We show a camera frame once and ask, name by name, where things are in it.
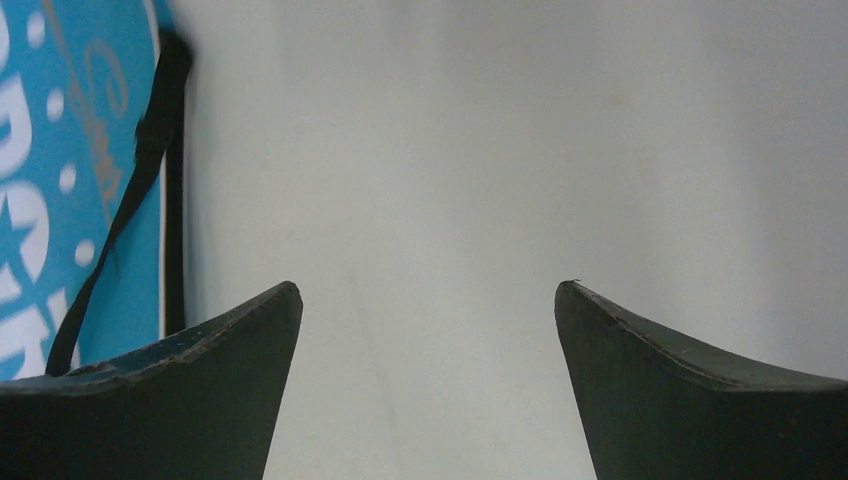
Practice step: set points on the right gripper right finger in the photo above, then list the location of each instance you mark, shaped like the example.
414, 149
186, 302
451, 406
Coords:
658, 404

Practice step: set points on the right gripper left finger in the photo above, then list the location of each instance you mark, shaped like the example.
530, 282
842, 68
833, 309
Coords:
199, 404

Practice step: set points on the blue racket cover bag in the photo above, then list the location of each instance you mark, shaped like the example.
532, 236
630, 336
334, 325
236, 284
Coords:
76, 79

